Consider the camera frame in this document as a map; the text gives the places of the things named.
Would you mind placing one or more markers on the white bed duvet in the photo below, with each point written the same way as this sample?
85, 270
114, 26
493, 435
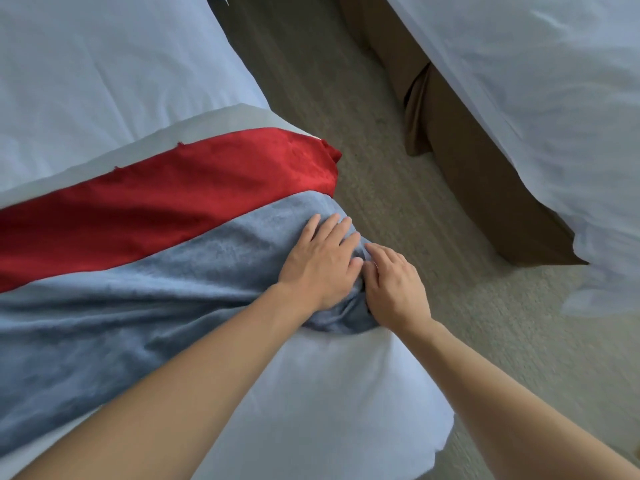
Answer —
565, 94
90, 69

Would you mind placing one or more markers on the person's left hand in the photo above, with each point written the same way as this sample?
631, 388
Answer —
315, 274

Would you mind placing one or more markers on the person's right forearm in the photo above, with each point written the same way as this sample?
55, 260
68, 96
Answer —
500, 409

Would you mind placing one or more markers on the person's right hand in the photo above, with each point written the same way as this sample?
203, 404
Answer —
397, 294

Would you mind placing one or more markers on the person's left little finger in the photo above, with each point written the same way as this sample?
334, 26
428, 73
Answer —
309, 228

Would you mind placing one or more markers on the person's left middle finger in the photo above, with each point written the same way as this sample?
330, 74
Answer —
341, 230

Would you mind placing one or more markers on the person's left forearm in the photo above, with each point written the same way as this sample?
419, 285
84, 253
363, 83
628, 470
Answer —
180, 394

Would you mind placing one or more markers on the red satin bed runner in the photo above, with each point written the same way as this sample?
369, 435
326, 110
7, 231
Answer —
165, 199

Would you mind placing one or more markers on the brown bed skirt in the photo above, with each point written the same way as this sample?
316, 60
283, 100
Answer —
475, 174

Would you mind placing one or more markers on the person's right thumb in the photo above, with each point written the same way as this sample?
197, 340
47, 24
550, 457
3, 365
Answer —
370, 278

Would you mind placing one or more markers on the person's left thumb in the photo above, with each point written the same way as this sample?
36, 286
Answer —
355, 268

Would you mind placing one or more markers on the grey-blue fleece blanket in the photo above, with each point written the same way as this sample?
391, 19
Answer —
150, 304

